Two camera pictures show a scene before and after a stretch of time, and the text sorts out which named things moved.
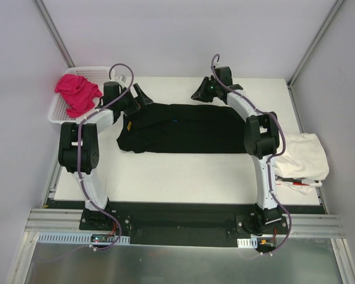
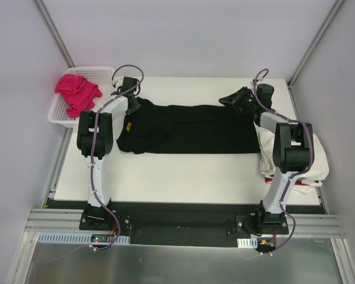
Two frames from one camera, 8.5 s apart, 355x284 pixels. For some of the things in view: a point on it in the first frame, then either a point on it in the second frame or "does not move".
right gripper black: (209, 91) to (238, 98)
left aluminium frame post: (54, 33) does not move
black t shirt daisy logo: (183, 128) does not move
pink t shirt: (78, 94) does not move
